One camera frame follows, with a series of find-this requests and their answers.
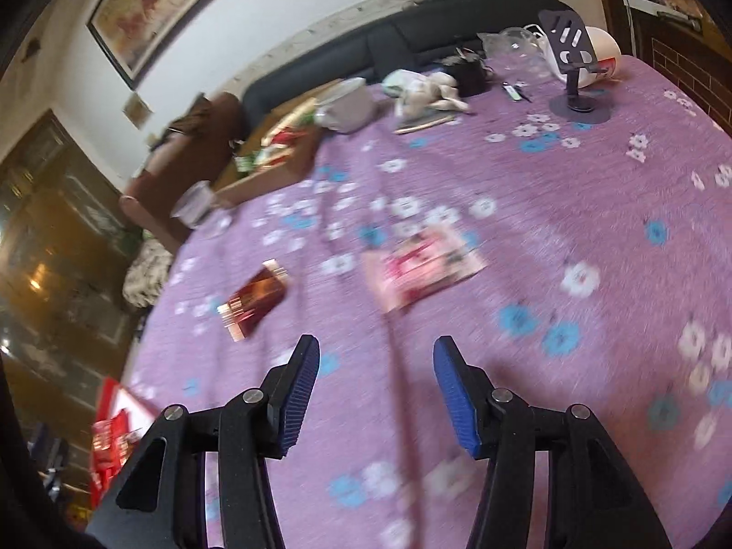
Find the pink snack packet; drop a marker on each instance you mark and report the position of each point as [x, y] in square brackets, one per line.
[423, 267]

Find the wooden glass-door cabinet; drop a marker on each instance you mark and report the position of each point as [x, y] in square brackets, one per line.
[57, 240]

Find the brown wooden door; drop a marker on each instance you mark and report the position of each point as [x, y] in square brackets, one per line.
[686, 51]

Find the clear plastic cup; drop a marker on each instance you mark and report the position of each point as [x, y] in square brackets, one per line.
[196, 206]

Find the clear glass jug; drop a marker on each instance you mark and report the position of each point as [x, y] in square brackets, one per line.
[514, 54]

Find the white round container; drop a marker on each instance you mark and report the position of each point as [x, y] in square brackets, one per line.
[603, 46]

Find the red box with white inside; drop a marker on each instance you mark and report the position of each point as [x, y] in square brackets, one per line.
[108, 403]

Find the dark red snack packet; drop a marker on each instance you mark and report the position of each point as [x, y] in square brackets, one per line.
[256, 300]

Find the black pouch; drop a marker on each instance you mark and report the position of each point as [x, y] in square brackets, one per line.
[472, 77]

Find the black phone stand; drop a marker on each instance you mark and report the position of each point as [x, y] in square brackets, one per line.
[579, 110]

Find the grey bowl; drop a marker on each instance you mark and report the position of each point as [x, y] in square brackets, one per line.
[350, 107]

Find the framed wall painting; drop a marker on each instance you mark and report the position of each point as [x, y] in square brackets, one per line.
[154, 5]

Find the small wall frame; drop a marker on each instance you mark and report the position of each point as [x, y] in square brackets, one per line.
[137, 110]

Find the beige plush toy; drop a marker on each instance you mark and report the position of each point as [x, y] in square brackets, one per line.
[426, 94]

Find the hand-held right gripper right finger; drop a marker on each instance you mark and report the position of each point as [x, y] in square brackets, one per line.
[457, 400]

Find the purple floral tablecloth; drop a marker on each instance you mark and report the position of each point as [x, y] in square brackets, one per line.
[572, 211]

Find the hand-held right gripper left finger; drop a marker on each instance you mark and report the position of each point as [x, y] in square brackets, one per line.
[294, 406]

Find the cardboard box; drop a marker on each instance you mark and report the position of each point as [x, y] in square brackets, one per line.
[269, 180]

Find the brown chair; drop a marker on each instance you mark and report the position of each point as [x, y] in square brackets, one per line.
[188, 154]

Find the black sofa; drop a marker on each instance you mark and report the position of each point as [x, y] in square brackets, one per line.
[412, 40]

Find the patterned cushion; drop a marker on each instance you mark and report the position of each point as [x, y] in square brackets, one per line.
[146, 274]

